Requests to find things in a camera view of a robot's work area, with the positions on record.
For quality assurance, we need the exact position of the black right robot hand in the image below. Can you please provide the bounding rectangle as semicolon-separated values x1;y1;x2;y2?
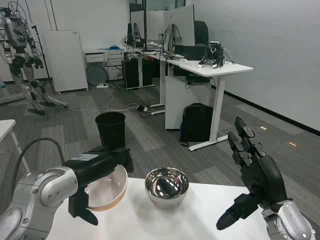
216;116;293;231

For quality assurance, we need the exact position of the large white-backed monitor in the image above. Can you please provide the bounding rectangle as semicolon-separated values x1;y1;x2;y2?
163;4;196;47

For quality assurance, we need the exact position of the long white office desk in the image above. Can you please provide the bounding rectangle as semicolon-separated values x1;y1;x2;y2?
133;46;186;116

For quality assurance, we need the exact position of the black box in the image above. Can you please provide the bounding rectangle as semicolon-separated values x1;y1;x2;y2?
174;44;210;61

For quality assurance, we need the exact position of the black computer tower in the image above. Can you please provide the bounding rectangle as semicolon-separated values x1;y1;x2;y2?
121;59;140;90

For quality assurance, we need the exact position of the white drawer cabinet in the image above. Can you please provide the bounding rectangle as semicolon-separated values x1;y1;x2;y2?
84;48;125;81

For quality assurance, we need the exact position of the shiny steel bowl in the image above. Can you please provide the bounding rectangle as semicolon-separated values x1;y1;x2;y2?
144;167;190;210

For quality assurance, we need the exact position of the white rolling panel board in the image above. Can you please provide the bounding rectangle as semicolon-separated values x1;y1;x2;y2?
43;30;90;95

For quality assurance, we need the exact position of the small black robot gripper device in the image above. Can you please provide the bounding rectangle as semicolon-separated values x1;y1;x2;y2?
198;40;226;70

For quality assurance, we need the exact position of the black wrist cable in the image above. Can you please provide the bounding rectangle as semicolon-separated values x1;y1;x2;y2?
11;137;66;187

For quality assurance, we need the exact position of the black waste bin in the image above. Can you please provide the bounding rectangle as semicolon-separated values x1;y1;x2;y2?
94;111;127;149

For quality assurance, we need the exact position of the white standing desk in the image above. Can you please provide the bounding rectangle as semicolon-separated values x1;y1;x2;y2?
165;57;254;152

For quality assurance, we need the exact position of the black backpack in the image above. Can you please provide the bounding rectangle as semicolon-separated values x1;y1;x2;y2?
179;102;215;147

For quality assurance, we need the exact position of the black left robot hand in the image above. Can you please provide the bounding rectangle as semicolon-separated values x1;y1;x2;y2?
64;146;135;226

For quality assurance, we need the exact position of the silver humanoid robot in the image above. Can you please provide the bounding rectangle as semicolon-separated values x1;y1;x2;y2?
0;6;69;116

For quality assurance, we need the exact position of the round grey tray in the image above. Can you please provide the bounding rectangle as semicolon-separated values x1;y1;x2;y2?
85;64;109;87

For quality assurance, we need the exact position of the black office chair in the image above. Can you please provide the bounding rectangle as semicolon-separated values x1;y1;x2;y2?
194;20;209;47

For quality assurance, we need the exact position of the white and orange plastic bowl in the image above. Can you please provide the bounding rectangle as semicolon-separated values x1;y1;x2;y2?
84;163;129;213

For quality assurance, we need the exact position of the white side table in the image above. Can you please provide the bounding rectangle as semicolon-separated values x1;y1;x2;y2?
0;119;31;176

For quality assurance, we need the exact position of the white floor cable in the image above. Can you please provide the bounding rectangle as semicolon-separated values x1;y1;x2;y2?
66;86;141;112

